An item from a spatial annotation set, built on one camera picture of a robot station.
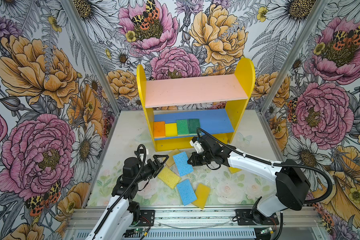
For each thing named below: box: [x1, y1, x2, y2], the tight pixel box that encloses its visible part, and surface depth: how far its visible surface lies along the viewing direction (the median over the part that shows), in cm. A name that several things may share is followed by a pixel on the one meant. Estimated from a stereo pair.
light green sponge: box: [176, 119, 189, 136], surface depth 93 cm
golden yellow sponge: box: [191, 183, 211, 210], surface depth 82 cm
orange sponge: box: [153, 121, 166, 138], surface depth 92 cm
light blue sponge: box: [173, 151, 194, 177], surface depth 82 cm
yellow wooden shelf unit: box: [137, 58, 255, 152], surface depth 89 cm
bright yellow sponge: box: [165, 123, 178, 137], surface depth 92 cm
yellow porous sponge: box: [158, 166, 182, 189], surface depth 89 cm
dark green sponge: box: [188, 118, 200, 134], surface depth 96 cm
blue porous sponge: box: [177, 179, 198, 206], surface depth 81 cm
